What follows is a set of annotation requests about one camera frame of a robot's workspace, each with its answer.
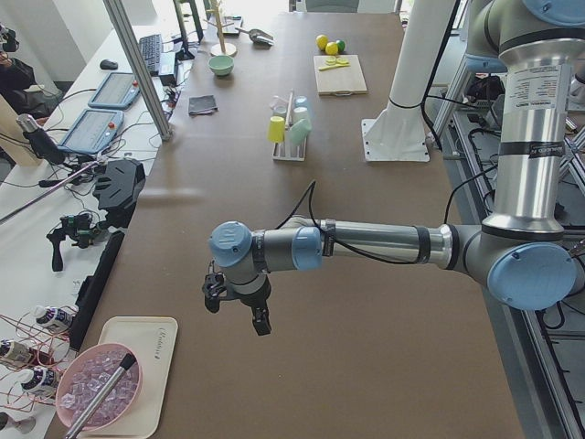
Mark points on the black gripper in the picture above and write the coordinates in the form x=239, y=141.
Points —
x=252, y=300

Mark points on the green plastic cup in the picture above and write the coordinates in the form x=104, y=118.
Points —
x=298, y=132

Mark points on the pink plastic cup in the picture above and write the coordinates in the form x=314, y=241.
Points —
x=277, y=101

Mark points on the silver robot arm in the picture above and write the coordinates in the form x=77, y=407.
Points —
x=516, y=252

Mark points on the yellow plastic cup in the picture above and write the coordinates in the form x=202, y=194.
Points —
x=276, y=129

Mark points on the white plastic cup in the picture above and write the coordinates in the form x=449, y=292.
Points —
x=301, y=113

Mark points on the light blue plastic cup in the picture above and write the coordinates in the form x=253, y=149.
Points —
x=302, y=101

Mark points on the pink bowl with ice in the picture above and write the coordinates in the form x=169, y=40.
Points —
x=86, y=376

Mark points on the grey folded cloth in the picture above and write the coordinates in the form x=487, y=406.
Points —
x=205, y=104

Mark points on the blue teach pendant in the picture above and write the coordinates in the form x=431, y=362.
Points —
x=117, y=91
x=92, y=132

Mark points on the green ceramic bowl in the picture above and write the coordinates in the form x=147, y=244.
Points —
x=221, y=65

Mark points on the bamboo cutting board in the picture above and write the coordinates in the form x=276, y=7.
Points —
x=340, y=82

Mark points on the wooden mug tree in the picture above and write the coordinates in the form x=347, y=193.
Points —
x=222, y=47

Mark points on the yellow plastic knife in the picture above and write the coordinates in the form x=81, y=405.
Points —
x=333, y=66

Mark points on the metal scoop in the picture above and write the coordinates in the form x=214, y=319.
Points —
x=258, y=36

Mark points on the black keyboard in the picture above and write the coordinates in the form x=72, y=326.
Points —
x=151, y=48

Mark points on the yellow lemon lower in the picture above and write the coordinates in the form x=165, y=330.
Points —
x=331, y=48

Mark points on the yellow lemon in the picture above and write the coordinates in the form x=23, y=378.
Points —
x=321, y=41
x=331, y=48

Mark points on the yellow lemon upper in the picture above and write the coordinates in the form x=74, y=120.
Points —
x=321, y=41

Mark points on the white wire cup rack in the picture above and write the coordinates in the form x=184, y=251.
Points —
x=289, y=127

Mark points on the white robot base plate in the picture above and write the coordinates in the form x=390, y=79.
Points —
x=398, y=133

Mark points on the aluminium frame post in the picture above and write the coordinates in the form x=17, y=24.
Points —
x=124, y=30

